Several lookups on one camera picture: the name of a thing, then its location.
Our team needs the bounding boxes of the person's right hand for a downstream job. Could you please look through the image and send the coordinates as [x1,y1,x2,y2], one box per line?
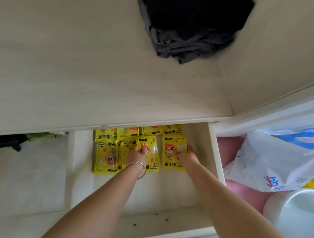
[174,144,200,169]

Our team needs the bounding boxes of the person's left hand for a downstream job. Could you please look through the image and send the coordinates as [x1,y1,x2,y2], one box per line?
[125,146,148,164]

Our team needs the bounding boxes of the person's left forearm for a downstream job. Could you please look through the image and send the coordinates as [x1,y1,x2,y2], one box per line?
[43,164,145,238]

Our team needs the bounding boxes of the metal bangle bracelet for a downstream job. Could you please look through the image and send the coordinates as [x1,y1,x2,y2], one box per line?
[124,161,147,180]

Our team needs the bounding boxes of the person's right forearm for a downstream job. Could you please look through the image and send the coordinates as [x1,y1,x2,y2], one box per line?
[186,161,285,238]

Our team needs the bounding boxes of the yellow packets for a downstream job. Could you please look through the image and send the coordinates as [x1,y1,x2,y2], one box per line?
[92,124,184,175]

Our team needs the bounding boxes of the white drawer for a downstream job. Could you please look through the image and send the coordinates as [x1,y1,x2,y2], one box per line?
[65,122,226,238]

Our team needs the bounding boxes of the white wardrobe frame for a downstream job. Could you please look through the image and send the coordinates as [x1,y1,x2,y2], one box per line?
[212,84,314,138]

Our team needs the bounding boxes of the white round container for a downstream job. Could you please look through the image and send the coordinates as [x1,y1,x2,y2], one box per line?
[262,188,314,238]

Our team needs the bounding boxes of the black plastic bag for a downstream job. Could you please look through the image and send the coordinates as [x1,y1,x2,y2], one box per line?
[0,134,27,152]

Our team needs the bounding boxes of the pink bedding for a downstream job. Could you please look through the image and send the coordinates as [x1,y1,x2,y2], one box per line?
[217,136,273,216]

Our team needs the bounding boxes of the green plastic basket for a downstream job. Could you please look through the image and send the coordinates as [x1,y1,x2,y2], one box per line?
[26,132,65,142]

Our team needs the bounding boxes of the grey folded garment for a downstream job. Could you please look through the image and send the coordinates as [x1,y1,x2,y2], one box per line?
[137,0,237,65]

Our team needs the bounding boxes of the white blue-printed plastic bag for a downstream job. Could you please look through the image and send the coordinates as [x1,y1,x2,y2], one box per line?
[223,128,314,193]

